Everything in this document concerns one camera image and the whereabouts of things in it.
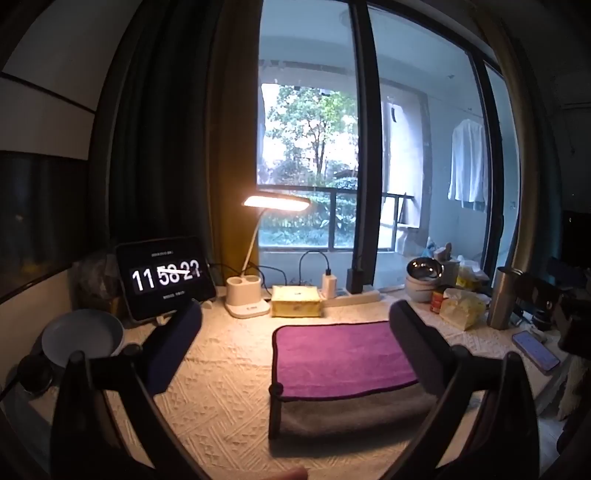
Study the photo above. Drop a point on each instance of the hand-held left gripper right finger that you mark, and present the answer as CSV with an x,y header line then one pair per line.
x,y
408,337

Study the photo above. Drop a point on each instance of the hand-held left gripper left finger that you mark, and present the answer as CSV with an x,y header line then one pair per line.
x,y
178,337

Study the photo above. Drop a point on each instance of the purple towel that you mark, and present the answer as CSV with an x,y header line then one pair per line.
x,y
337,357

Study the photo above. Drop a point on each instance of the grey towel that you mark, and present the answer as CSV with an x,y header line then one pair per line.
x,y
351,415

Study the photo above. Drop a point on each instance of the red can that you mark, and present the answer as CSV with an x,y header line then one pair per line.
x,y
437,302

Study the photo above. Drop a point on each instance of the stacked metal bowls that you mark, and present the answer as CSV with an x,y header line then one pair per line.
x,y
422,288

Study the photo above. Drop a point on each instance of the tablet with clock display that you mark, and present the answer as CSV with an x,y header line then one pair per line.
x,y
165,278

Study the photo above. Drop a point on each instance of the yellow tissue pack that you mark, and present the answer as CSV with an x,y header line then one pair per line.
x,y
461,307

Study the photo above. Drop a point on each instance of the white power strip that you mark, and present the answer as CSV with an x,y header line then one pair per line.
x,y
355,295

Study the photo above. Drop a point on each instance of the stainless steel bowl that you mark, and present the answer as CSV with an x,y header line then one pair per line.
x,y
424,268

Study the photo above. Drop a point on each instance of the white textured tablecloth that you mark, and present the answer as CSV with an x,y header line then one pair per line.
x,y
217,397

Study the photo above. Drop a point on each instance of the black power adapter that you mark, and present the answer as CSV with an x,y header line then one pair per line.
x,y
354,279

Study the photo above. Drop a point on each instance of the white desk lamp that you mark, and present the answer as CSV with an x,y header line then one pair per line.
x,y
249,290

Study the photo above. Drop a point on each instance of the white plate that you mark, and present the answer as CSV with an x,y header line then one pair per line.
x,y
83,339

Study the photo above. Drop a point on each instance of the white charger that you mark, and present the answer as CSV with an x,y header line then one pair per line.
x,y
328,285

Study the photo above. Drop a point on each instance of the stainless steel tumbler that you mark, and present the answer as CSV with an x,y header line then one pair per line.
x,y
503,300

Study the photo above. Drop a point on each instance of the yellow tissue box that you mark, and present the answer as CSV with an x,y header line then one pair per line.
x,y
295,301

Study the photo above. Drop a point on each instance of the smartphone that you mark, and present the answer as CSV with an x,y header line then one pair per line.
x,y
536,350

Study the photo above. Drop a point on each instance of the black round lid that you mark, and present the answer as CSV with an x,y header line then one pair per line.
x,y
34,374

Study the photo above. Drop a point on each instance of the white hanging shirt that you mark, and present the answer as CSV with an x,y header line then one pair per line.
x,y
468,164

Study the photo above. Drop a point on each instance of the dark green curtain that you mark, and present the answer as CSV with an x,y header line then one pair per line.
x,y
157,138

